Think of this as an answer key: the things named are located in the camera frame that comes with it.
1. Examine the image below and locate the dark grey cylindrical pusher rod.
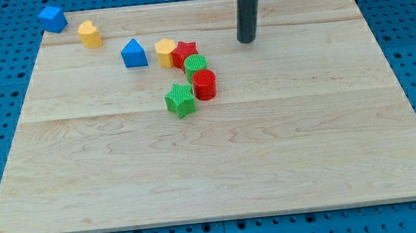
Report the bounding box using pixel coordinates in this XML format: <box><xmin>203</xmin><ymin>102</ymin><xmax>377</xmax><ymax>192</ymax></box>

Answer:
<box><xmin>236</xmin><ymin>0</ymin><xmax>258</xmax><ymax>44</ymax></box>

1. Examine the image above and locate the yellow heart block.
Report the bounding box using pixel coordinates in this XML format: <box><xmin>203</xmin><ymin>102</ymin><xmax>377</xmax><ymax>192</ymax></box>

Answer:
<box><xmin>77</xmin><ymin>21</ymin><xmax>103</xmax><ymax>49</ymax></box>

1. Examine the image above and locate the red star block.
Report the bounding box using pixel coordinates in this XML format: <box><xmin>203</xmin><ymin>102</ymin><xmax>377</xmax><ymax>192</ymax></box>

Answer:
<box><xmin>171</xmin><ymin>41</ymin><xmax>198</xmax><ymax>72</ymax></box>

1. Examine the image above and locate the green cylinder block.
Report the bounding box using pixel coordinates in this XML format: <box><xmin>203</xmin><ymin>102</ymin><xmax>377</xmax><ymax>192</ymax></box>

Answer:
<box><xmin>184</xmin><ymin>54</ymin><xmax>207</xmax><ymax>84</ymax></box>

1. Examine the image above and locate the yellow hexagon block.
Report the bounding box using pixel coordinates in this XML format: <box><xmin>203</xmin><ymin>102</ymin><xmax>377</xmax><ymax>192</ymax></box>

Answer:
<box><xmin>155</xmin><ymin>38</ymin><xmax>177</xmax><ymax>68</ymax></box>

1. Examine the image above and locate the red cylinder block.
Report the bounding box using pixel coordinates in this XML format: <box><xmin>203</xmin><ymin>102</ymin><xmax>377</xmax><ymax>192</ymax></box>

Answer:
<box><xmin>192</xmin><ymin>69</ymin><xmax>217</xmax><ymax>101</ymax></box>

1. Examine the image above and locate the green star block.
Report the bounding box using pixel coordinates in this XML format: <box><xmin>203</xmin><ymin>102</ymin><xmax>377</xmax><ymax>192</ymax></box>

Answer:
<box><xmin>165</xmin><ymin>84</ymin><xmax>197</xmax><ymax>119</ymax></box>

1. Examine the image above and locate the blue triangle block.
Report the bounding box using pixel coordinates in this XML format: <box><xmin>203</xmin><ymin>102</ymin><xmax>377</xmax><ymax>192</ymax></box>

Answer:
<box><xmin>120</xmin><ymin>39</ymin><xmax>148</xmax><ymax>68</ymax></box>

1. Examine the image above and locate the light wooden board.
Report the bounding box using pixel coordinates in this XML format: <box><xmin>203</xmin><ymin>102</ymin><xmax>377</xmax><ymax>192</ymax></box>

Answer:
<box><xmin>0</xmin><ymin>0</ymin><xmax>416</xmax><ymax>233</ymax></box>

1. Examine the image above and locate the blue cube block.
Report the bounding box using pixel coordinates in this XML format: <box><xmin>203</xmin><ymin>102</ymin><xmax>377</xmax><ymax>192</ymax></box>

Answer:
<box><xmin>37</xmin><ymin>5</ymin><xmax>68</xmax><ymax>34</ymax></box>

